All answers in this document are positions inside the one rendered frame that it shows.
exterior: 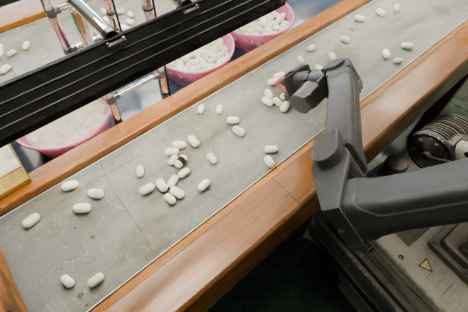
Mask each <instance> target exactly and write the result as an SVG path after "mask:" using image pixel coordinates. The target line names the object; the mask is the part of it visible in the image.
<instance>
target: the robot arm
mask: <svg viewBox="0 0 468 312"><path fill-rule="evenodd" d="M275 83H276V86H278V87H279V88H281V89H282V90H284V91H285V92H286V94H284V97H285V99H286V100H290V103H291V105H292V106H293V107H294V108H295V109H296V110H297V111H298V112H300V113H303V114H306V113H308V112H309V111H310V110H311V109H313V108H315V107H317V106H318V105H319V104H320V103H321V102H322V101H323V100H324V99H325V98H326V99H327V98H328V102H327V115H326V122H325V133H323V134H321V135H319V136H317V137H316V138H314V140H313V148H312V153H311V159H312V160H313V164H312V167H311V168H312V174H311V175H312V177H313V182H314V185H315V189H316V192H317V195H318V200H319V202H320V207H321V210H322V211H323V212H324V214H325V215H327V217H328V218H329V220H330V221H331V223H332V224H333V225H334V227H335V228H338V229H339V230H338V232H339V233H340V235H341V237H342V238H343V239H344V240H345V242H346V243H347V245H348V248H349V249H350V250H351V251H353V252H354V251H367V250H368V245H369V241H371V240H378V239H379V238H381V237H383V236H385V235H390V234H393V233H399V232H403V231H409V230H414V229H419V228H429V227H435V226H445V225H451V224H461V223H466V222H468V158H464V159H459V160H456V161H452V162H447V163H443V164H438V165H434V166H429V167H426V168H422V169H417V170H413V171H408V172H404V173H399V174H395V175H387V176H382V177H376V178H368V176H367V175H366V172H367V170H368V169H367V162H366V158H365V155H364V149H363V142H362V131H361V112H360V101H359V94H360V92H361V90H362V88H363V81H362V80H361V78H360V76H359V75H358V73H357V71H356V70H355V68H354V66H353V64H352V62H351V60H350V59H349V58H348V57H347V58H338V59H336V60H333V61H329V62H328V63H327V64H326V65H325V66H324V67H323V68H322V69H321V70H311V69H310V67H309V64H305V65H299V66H297V67H296V68H294V69H292V70H290V71H289V72H287V73H285V74H284V75H282V76H281V77H280V78H279V79H278V80H277V81H276V82H275Z"/></svg>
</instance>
